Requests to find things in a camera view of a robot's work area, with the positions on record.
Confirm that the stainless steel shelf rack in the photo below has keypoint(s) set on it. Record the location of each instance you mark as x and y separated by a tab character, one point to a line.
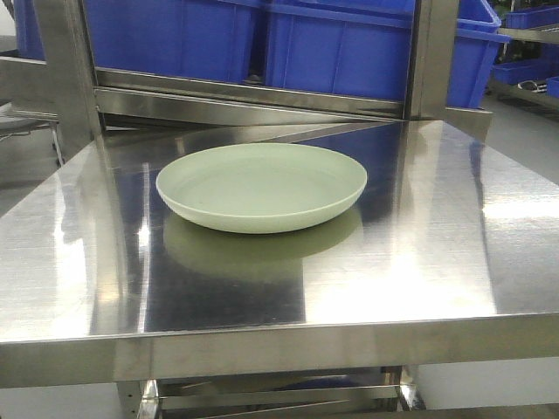
449	256

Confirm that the background metal shelving unit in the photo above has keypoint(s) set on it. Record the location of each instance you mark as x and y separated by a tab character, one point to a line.
538	92

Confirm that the small blue bin upper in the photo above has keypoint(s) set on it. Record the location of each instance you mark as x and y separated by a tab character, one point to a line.
534	17

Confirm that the small blue bin lower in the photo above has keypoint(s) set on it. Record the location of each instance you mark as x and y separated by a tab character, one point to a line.
512	73

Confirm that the large blue crate right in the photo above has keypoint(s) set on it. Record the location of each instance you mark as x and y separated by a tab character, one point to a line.
338	50

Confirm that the blue bin far right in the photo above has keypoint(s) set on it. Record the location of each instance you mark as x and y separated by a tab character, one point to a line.
476	46

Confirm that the large blue crate left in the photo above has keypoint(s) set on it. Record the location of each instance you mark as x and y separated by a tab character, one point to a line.
192	39

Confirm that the light green round plate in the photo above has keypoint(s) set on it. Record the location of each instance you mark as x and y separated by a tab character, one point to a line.
261	188

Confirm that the large blue crate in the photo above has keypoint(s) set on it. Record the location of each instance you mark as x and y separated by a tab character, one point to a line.
192	39
338	50

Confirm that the small blue bin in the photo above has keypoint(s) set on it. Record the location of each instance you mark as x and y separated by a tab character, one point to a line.
534	17
512	73

